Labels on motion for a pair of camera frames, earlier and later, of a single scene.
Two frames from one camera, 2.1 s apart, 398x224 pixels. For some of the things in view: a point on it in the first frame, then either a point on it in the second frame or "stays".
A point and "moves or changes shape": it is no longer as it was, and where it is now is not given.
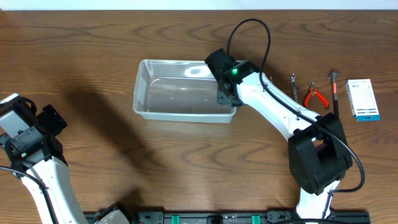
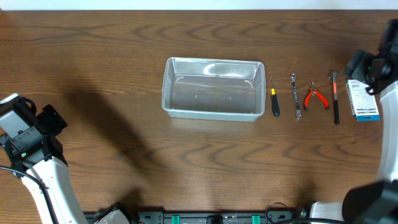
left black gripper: (50, 121) stays
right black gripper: (222, 99) -> (371, 62)
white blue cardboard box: (362, 99) stays
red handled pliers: (311, 89) stays
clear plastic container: (179, 91) moves or changes shape
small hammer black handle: (334, 76) stays
